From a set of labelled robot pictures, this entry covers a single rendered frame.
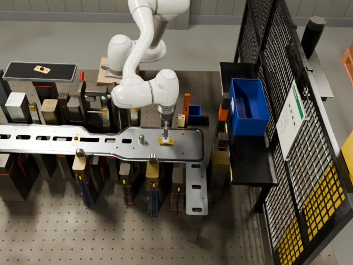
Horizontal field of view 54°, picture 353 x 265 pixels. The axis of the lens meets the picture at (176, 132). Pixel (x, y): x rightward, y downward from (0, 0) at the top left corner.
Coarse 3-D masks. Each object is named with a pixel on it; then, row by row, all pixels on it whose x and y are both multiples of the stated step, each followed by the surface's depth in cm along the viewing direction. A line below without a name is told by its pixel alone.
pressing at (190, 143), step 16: (0, 128) 184; (16, 128) 184; (32, 128) 185; (48, 128) 185; (64, 128) 186; (80, 128) 186; (128, 128) 187; (144, 128) 188; (160, 128) 188; (176, 128) 188; (192, 128) 189; (0, 144) 177; (16, 144) 178; (32, 144) 178; (48, 144) 178; (64, 144) 179; (80, 144) 179; (96, 144) 180; (112, 144) 180; (128, 144) 180; (144, 144) 181; (160, 144) 181; (176, 144) 182; (192, 144) 182; (128, 160) 175; (144, 160) 175; (160, 160) 175; (176, 160) 175; (192, 160) 176
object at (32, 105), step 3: (30, 102) 182; (33, 102) 182; (30, 105) 182; (33, 105) 182; (36, 105) 184; (30, 108) 182; (33, 108) 182; (36, 108) 184; (30, 111) 185; (33, 111) 185; (36, 111) 185; (30, 114) 186; (33, 114) 186; (36, 114) 186; (33, 117) 187; (36, 117) 187; (39, 117) 189; (33, 120) 188; (36, 120) 188; (39, 120) 189
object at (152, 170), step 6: (150, 168) 166; (156, 168) 166; (150, 174) 164; (156, 174) 164; (150, 180) 165; (156, 180) 165; (150, 186) 169; (156, 186) 169; (150, 192) 175; (156, 192) 175; (150, 198) 179; (156, 198) 179; (150, 204) 183; (156, 204) 183; (150, 210) 188; (156, 210) 188; (156, 216) 187
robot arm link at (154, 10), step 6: (132, 0) 173; (138, 0) 172; (144, 0) 173; (150, 0) 174; (156, 0) 175; (132, 6) 173; (138, 6) 171; (150, 6) 175; (156, 6) 176; (132, 12) 173; (156, 12) 179
